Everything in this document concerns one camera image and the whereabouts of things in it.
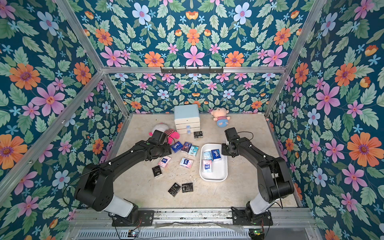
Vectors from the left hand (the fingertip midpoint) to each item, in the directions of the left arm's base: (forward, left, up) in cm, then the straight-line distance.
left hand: (169, 150), depth 90 cm
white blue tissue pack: (-6, -10, -5) cm, 13 cm away
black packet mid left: (-10, +8, -6) cm, 14 cm away
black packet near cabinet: (+15, -18, -6) cm, 24 cm away
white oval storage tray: (-9, -26, -5) cm, 28 cm away
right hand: (-1, -35, -2) cm, 36 cm away
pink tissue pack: (-5, +4, -5) cm, 8 cm away
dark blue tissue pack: (-3, -29, -5) cm, 29 cm away
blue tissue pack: (+5, -4, -6) cm, 9 cm away
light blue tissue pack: (-3, -23, -5) cm, 24 cm away
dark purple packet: (+5, -10, -5) cm, 13 cm away
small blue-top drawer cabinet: (+20, -12, +6) cm, 24 cm away
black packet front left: (-22, -3, -6) cm, 23 cm away
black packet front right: (-21, -10, -6) cm, 24 cm away
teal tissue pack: (+2, -15, -5) cm, 16 cm away
